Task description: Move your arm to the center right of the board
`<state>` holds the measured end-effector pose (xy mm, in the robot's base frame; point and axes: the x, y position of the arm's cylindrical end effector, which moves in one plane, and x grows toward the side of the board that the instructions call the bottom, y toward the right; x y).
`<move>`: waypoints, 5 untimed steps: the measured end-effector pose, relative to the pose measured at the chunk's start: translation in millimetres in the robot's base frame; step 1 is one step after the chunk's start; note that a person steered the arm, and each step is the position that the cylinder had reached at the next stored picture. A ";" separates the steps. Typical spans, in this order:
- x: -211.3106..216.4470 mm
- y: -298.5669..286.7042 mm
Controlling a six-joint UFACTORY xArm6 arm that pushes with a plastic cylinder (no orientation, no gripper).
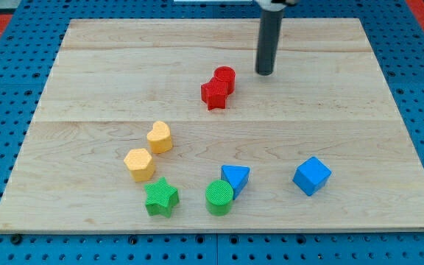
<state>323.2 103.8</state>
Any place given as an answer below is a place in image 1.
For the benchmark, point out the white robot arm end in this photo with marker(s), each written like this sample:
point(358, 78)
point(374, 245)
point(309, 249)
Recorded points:
point(275, 5)

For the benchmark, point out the light wooden board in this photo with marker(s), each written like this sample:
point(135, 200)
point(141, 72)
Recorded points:
point(113, 78)

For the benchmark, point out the red star block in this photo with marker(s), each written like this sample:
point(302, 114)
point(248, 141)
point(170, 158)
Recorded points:
point(214, 94)

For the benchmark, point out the blue triangle block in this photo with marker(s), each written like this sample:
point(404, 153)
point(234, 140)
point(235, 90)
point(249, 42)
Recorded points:
point(236, 176)

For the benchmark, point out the yellow heart block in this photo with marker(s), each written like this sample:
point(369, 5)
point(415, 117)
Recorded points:
point(160, 137)

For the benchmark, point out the red cylinder block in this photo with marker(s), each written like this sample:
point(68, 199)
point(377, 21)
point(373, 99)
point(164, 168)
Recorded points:
point(228, 75)

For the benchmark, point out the green cylinder block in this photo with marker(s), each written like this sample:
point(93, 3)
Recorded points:
point(219, 197)

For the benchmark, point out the yellow hexagon block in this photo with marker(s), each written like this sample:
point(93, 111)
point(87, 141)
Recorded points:
point(140, 164)

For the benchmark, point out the green star block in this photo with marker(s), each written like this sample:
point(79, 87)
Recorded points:
point(161, 198)

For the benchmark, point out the blue cube block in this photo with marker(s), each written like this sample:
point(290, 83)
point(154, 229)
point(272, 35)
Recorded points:
point(311, 175)

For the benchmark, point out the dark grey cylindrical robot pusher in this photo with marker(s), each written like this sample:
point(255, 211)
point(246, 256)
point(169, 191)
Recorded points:
point(268, 38)

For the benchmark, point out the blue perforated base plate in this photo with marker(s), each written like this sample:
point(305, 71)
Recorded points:
point(30, 35)

